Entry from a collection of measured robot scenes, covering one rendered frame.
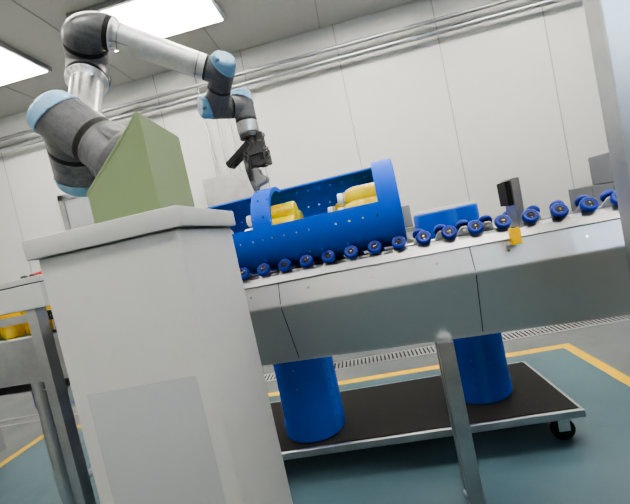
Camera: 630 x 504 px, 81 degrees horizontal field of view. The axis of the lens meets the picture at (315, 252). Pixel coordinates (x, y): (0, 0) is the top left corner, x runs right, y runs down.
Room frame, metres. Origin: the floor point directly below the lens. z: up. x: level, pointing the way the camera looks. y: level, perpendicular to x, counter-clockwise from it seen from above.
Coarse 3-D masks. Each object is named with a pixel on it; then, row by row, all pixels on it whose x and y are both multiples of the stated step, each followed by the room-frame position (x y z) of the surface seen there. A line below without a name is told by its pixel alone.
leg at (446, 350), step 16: (448, 352) 1.13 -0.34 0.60; (448, 368) 1.13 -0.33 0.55; (448, 384) 1.13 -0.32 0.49; (448, 400) 1.16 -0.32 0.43; (464, 400) 1.12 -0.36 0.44; (464, 416) 1.13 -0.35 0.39; (464, 432) 1.13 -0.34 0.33; (464, 448) 1.13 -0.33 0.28; (464, 464) 1.13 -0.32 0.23; (464, 480) 1.16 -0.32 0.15; (480, 480) 1.12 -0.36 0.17; (480, 496) 1.13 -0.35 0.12
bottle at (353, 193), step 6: (354, 186) 1.24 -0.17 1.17; (360, 186) 1.23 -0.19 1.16; (366, 186) 1.22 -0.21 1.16; (372, 186) 1.21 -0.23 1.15; (348, 192) 1.23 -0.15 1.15; (354, 192) 1.22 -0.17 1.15; (360, 192) 1.22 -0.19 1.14; (366, 192) 1.21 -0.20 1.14; (372, 192) 1.21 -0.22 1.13; (348, 198) 1.23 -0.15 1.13; (354, 198) 1.22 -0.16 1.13; (360, 198) 1.22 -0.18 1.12
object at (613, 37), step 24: (600, 0) 0.78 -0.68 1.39; (624, 0) 0.77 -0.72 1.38; (600, 24) 0.79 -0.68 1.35; (624, 24) 0.77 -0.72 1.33; (600, 48) 0.80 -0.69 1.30; (624, 48) 0.77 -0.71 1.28; (600, 72) 0.82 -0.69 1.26; (624, 72) 0.78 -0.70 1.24; (600, 96) 0.83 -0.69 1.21; (624, 96) 0.78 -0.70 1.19; (624, 120) 0.78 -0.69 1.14; (624, 144) 0.78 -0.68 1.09; (624, 168) 0.79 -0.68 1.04; (624, 192) 0.80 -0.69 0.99; (624, 216) 0.82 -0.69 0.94; (624, 240) 0.83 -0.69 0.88
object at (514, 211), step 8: (504, 184) 1.12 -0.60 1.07; (512, 184) 1.11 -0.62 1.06; (504, 192) 1.14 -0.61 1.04; (512, 192) 1.11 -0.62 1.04; (520, 192) 1.11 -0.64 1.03; (504, 200) 1.15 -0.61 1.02; (512, 200) 1.12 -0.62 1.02; (520, 200) 1.11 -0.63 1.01; (512, 208) 1.14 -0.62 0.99; (520, 208) 1.11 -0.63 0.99; (512, 216) 1.15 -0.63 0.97; (520, 216) 1.11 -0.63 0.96; (512, 224) 1.17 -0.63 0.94; (520, 224) 1.11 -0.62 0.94
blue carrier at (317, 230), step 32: (384, 160) 1.18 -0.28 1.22; (256, 192) 1.28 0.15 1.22; (288, 192) 1.37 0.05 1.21; (320, 192) 1.38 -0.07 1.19; (384, 192) 1.10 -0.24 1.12; (256, 224) 1.19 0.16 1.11; (288, 224) 1.17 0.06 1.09; (320, 224) 1.15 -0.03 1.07; (352, 224) 1.13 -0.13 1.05; (384, 224) 1.12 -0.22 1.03; (256, 256) 1.22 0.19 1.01; (288, 256) 1.22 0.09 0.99; (320, 256) 1.23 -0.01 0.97
